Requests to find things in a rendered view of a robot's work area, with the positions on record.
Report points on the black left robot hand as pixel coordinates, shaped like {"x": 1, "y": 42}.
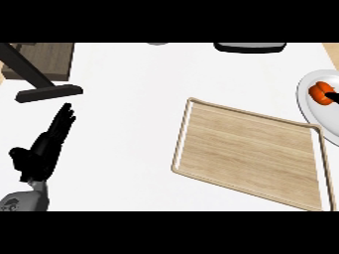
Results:
{"x": 43, "y": 150}

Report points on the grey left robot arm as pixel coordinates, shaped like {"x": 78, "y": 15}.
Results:
{"x": 25, "y": 199}

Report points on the white plate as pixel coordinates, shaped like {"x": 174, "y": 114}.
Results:
{"x": 334, "y": 124}

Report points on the pale wooden tray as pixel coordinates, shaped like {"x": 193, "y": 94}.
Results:
{"x": 255, "y": 155}

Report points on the black stand with flat foot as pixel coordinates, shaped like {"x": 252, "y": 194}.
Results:
{"x": 35, "y": 79}

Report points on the black and grey appliance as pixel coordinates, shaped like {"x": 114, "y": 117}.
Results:
{"x": 249, "y": 47}

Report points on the dark brown wooden block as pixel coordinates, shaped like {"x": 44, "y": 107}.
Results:
{"x": 47, "y": 61}

